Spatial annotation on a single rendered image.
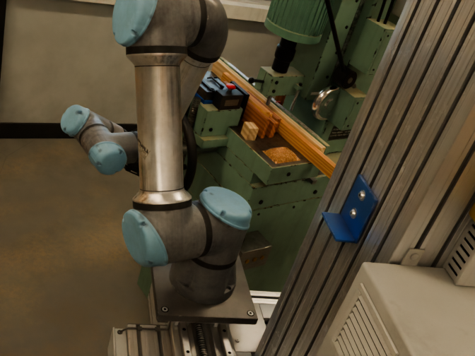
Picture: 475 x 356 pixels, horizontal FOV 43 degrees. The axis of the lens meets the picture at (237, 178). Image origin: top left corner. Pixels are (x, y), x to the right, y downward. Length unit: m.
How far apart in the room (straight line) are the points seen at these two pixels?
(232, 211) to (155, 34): 0.38
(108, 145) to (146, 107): 0.27
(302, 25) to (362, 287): 1.05
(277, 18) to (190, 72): 0.57
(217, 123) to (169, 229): 0.73
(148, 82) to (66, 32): 1.96
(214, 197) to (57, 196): 1.74
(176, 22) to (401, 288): 0.61
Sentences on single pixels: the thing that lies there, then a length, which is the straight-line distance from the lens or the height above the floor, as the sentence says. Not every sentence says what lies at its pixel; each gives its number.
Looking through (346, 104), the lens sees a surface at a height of 1.04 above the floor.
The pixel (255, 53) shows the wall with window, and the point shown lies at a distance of 3.53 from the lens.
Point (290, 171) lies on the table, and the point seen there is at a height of 0.88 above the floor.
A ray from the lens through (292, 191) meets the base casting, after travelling 1.92.
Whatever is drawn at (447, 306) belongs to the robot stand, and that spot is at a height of 1.23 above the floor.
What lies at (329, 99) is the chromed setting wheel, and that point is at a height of 1.04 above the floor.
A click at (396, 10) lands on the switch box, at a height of 1.34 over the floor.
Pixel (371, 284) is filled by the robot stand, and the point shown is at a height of 1.22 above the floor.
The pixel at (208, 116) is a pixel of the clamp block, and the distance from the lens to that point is 1.78.
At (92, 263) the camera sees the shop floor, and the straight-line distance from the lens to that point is 2.58.
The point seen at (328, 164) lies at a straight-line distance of 1.76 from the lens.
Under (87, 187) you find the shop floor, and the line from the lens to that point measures 3.00.
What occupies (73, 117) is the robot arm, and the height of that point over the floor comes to 1.02.
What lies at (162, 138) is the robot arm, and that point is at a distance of 1.13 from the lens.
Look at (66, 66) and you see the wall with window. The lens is 3.15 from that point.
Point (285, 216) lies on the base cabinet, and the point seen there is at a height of 0.65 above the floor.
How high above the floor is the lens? 1.72
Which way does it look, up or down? 31 degrees down
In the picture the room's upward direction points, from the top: 18 degrees clockwise
